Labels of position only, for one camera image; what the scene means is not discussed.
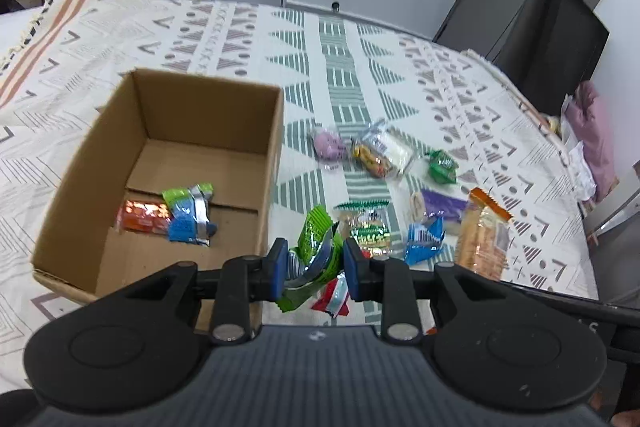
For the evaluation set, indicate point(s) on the white plastic bag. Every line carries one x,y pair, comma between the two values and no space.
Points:
580,162

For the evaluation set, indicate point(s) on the green and blue snack packet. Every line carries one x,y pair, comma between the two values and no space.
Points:
189,217

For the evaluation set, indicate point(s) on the red and white snack packet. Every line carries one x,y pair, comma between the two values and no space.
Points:
332,299

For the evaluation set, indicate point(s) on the light green crinkled snack packet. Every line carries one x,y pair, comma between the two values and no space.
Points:
315,237

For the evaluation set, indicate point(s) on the pink round snack packet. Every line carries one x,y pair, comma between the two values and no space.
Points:
330,144

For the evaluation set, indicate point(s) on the brown cardboard box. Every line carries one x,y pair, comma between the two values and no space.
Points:
200,107

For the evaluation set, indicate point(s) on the patterned bed blanket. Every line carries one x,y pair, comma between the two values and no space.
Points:
350,57

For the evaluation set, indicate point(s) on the small dark green snack packet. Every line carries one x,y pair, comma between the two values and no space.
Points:
442,166

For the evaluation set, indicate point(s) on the orange snack packet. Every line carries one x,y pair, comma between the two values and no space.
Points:
142,217

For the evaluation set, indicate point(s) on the pink cloth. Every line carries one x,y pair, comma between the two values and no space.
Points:
595,132

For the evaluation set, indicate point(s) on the purple snack packet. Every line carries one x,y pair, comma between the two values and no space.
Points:
442,206

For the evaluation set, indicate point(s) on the white bed sheet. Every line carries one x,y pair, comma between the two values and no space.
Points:
15,29

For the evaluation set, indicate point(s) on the black monitor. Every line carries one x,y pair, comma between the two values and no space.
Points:
550,37

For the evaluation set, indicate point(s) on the green label cracker packet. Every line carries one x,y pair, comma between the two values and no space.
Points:
367,229

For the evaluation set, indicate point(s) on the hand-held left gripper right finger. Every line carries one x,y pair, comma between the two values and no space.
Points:
352,274

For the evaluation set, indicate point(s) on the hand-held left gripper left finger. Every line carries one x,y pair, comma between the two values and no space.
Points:
277,269

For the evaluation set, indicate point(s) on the orange biscuit packet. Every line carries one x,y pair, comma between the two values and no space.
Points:
482,234

